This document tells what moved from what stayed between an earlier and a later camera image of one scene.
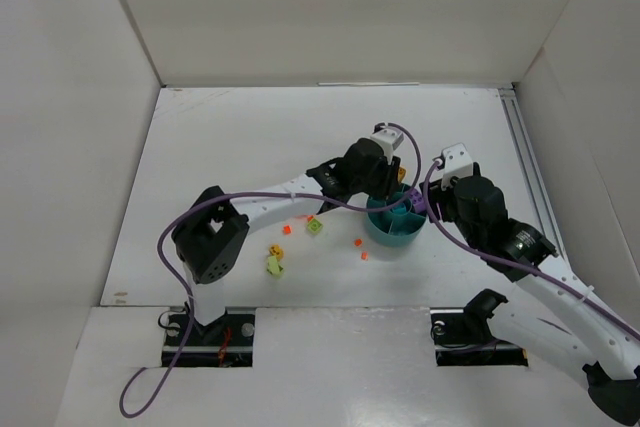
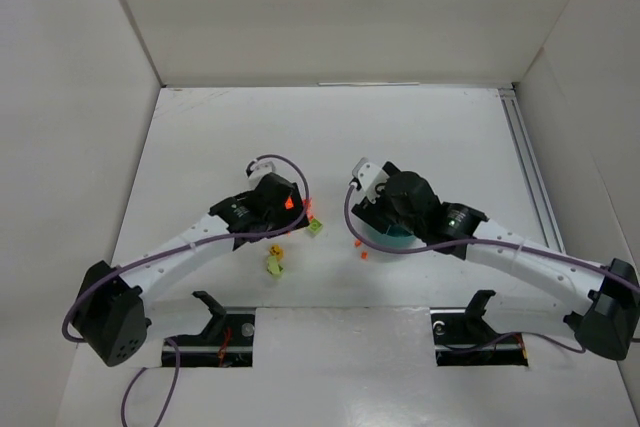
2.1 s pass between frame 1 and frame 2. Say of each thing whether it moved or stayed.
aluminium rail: stayed
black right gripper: moved
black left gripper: moved
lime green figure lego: stayed
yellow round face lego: stayed
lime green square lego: stayed
